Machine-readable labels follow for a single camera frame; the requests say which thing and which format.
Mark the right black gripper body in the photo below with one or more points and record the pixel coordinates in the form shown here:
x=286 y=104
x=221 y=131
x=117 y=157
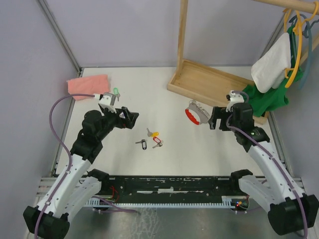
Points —
x=225 y=115

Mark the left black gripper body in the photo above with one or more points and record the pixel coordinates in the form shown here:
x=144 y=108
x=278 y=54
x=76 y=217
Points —
x=111 y=119

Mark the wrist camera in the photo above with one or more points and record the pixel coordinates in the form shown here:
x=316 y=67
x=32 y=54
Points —
x=106 y=99
x=235 y=97

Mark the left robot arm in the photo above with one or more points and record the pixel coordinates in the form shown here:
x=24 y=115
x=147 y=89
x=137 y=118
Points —
x=51 y=217

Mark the green tag key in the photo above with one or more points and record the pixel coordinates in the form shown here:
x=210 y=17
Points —
x=116 y=93

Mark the red handled keyring holder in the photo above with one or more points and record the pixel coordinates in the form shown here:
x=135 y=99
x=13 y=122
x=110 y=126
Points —
x=196 y=113

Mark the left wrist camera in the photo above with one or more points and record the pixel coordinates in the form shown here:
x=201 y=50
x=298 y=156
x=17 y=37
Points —
x=106 y=99

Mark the white slotted cable duct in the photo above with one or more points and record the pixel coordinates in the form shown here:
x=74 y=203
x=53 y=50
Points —
x=178 y=200

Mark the teal hanger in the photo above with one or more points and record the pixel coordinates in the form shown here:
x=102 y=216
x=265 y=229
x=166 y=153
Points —
x=307 y=56

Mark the yellow hanger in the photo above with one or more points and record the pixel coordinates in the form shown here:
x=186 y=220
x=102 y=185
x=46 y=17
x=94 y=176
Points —
x=298 y=21

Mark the red tag key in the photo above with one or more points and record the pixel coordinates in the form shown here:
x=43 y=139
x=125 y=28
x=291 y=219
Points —
x=158 y=142

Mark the green shirt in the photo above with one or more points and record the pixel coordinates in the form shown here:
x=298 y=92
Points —
x=274 y=98

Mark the black tag key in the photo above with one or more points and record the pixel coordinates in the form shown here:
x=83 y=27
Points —
x=143 y=142

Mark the white towel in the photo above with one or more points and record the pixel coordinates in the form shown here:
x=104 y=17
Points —
x=268 y=71

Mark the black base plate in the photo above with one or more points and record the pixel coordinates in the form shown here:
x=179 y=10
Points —
x=124 y=185

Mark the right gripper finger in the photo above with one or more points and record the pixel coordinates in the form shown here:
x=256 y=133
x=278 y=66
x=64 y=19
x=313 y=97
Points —
x=216 y=113
x=212 y=123

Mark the wooden clothes rack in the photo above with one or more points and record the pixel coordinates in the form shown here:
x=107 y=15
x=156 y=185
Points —
x=209 y=85

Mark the pink folded cloth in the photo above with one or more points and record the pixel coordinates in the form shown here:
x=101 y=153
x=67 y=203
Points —
x=97 y=84

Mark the yellow tag key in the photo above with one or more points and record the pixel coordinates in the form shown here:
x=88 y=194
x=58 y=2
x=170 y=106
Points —
x=152 y=134

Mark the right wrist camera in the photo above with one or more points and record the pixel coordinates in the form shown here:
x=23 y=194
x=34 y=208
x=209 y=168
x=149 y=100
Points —
x=235 y=97

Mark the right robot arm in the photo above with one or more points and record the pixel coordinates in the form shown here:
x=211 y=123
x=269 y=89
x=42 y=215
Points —
x=289 y=209

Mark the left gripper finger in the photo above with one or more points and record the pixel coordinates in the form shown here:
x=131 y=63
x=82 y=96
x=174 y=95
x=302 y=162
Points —
x=131 y=117
x=128 y=123

